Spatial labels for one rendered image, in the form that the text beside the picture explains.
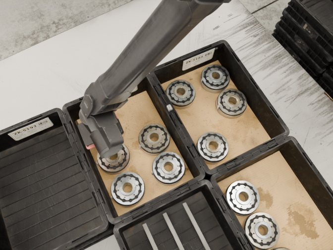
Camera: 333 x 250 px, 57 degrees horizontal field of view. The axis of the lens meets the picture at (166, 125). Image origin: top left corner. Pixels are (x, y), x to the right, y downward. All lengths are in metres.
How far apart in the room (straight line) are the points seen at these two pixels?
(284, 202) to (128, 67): 0.69
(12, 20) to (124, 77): 2.08
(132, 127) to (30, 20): 1.68
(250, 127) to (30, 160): 0.74
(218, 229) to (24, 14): 2.13
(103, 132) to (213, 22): 0.93
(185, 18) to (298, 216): 0.76
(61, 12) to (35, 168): 1.67
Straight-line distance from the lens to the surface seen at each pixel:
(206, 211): 0.97
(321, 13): 2.01
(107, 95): 0.61
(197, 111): 1.07
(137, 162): 0.99
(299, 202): 1.06
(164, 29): 0.47
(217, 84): 1.09
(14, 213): 1.05
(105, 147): 0.69
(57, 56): 1.39
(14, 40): 2.48
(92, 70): 1.32
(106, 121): 0.69
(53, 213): 1.01
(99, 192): 0.88
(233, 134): 1.06
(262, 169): 1.04
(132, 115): 1.05
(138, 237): 0.96
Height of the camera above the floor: 1.78
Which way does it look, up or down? 67 degrees down
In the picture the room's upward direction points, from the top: 5 degrees clockwise
